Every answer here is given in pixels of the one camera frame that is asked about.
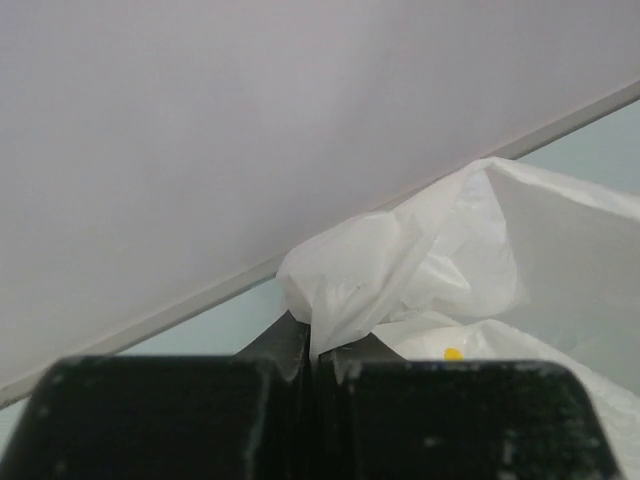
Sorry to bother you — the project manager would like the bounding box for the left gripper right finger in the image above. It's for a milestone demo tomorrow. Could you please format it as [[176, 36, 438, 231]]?
[[315, 336, 620, 479]]

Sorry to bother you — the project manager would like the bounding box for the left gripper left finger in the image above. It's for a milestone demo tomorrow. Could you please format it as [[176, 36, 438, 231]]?
[[1, 314, 309, 479]]

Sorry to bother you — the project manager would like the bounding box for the white printed plastic bag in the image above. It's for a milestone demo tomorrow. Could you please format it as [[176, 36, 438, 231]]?
[[277, 157, 639, 479]]

